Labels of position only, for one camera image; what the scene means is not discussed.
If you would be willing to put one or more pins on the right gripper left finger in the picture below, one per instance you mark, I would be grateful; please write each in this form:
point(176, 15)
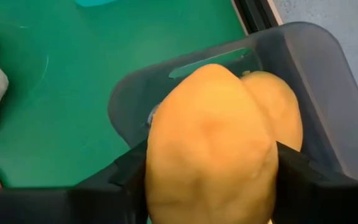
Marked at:
point(73, 205)

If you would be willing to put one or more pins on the yellow mango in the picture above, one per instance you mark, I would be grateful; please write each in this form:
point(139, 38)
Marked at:
point(210, 140)

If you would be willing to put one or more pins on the orange citrus fruit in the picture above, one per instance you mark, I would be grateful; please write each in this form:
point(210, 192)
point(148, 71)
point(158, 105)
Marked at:
point(278, 105)

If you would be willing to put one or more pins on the grey translucent basket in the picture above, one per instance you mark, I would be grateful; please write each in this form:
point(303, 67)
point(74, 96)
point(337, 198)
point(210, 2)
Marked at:
point(322, 77)

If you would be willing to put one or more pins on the green table mat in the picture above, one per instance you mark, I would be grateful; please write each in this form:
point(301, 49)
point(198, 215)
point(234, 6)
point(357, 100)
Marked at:
point(73, 93)

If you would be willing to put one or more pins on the teal translucent basket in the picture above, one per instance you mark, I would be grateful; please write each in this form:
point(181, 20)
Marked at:
point(95, 2)

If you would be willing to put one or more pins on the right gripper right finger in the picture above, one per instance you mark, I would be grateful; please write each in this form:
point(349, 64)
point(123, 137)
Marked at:
point(322, 202)

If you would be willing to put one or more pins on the black metal rig frame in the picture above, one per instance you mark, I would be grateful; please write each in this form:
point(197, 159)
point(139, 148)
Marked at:
point(253, 12)

